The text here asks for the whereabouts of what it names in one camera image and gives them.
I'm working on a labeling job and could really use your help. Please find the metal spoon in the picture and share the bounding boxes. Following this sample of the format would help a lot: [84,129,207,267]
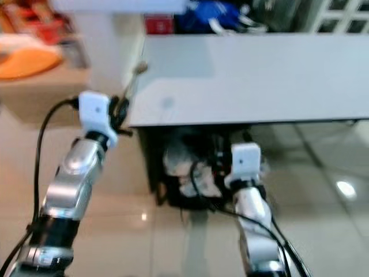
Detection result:
[120,61,149,103]

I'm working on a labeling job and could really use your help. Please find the black basket with white bags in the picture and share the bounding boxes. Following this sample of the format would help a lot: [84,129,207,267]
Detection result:
[138,123,237,212]

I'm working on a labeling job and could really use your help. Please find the white table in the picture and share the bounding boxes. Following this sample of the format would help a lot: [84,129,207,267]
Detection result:
[126,32,369,128]

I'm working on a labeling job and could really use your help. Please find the beige wooden table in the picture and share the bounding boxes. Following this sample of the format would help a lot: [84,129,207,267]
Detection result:
[0,35,100,129]

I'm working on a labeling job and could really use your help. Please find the grey glass cup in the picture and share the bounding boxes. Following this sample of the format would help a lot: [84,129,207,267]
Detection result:
[63,39,91,68]

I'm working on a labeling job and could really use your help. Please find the red box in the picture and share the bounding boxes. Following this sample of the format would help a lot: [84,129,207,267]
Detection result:
[144,15,175,35]

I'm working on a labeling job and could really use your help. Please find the orange plate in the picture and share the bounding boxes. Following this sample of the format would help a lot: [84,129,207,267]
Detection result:
[0,47,64,81]

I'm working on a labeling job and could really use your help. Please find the blue bag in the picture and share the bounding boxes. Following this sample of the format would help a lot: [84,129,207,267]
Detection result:
[175,0,269,35]

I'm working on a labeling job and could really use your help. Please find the red and orange snack packs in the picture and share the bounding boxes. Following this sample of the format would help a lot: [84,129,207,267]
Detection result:
[0,0,79,42]

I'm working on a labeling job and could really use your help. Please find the white lattice door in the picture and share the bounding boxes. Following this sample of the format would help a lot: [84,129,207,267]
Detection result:
[306,0,369,35]

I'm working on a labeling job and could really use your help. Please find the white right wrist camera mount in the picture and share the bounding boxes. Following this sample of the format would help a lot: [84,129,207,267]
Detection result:
[231,143,262,186]

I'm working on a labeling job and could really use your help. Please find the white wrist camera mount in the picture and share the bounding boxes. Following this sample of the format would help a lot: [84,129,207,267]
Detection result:
[78,91,119,146]
[231,143,262,186]

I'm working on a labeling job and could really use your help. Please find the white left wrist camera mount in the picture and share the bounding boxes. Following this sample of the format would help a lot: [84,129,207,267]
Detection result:
[78,91,119,146]

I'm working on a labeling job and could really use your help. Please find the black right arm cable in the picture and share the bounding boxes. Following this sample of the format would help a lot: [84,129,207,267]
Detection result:
[189,160,313,277]

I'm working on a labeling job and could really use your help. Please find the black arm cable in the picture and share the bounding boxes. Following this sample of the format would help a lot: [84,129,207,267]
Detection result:
[1,97,80,277]
[189,160,313,277]

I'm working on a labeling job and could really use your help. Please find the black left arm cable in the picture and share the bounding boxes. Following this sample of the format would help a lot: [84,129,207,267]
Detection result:
[1,97,80,277]

